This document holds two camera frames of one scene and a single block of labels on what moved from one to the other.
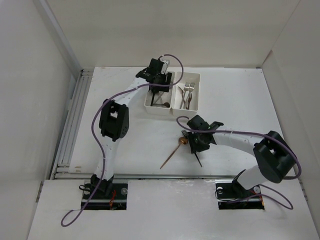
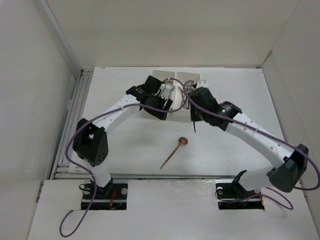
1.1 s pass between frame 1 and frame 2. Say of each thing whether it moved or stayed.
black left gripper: moved
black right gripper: moved
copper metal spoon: stayed
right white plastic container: stayed
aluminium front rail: stayed
